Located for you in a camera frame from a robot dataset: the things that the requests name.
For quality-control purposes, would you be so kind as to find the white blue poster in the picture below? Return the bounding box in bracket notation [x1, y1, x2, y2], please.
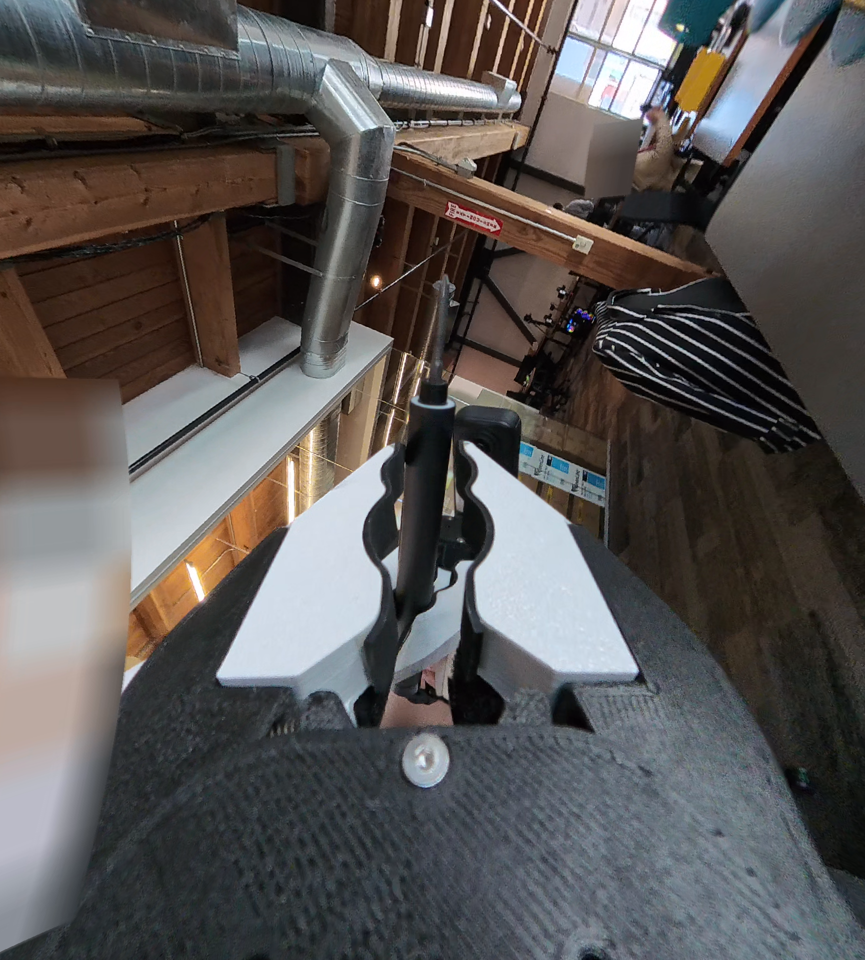
[519, 442, 609, 512]

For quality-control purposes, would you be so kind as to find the wooden post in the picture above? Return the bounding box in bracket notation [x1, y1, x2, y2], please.
[390, 145, 712, 290]

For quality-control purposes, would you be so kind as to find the silver ventilation duct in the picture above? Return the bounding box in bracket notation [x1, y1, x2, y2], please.
[0, 0, 524, 380]

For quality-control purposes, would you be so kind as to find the black screwdriver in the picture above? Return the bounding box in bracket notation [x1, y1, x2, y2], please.
[392, 277, 460, 614]

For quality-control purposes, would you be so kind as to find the beige fuzzy jacket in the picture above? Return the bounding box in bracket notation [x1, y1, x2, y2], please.
[641, 106, 697, 189]

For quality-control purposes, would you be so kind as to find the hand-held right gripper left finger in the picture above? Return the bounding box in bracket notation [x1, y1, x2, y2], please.
[216, 442, 407, 702]

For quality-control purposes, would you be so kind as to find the yellow box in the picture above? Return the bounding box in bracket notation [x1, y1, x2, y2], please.
[676, 44, 729, 115]

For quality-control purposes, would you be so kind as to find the wooden ceiling beam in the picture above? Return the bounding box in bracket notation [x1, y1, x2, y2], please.
[0, 124, 532, 272]

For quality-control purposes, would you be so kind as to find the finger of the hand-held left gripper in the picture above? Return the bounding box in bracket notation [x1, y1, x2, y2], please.
[394, 566, 471, 683]

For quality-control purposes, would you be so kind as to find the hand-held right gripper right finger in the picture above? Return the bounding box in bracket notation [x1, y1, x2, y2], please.
[453, 440, 642, 695]

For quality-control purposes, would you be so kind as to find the red white sign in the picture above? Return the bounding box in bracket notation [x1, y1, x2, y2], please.
[443, 200, 506, 242]

